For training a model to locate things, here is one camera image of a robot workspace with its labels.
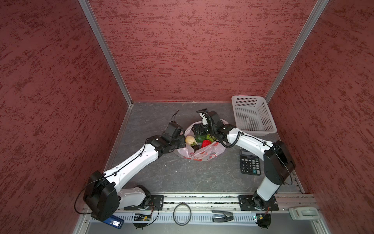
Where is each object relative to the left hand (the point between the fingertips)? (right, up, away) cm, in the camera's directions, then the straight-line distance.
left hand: (183, 143), depth 81 cm
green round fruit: (+10, +1, +12) cm, 16 cm away
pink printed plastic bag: (+17, -6, +4) cm, 19 cm away
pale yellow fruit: (+5, 0, +11) cm, 12 cm away
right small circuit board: (+41, -36, -10) cm, 56 cm away
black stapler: (+19, -33, -11) cm, 40 cm away
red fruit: (+14, -1, +9) cm, 17 cm away
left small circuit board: (-21, -36, -8) cm, 43 cm away
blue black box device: (-31, -34, -14) cm, 48 cm away
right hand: (+9, +7, +7) cm, 13 cm away
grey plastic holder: (+59, -32, -11) cm, 68 cm away
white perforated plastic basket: (+55, +17, +33) cm, 66 cm away
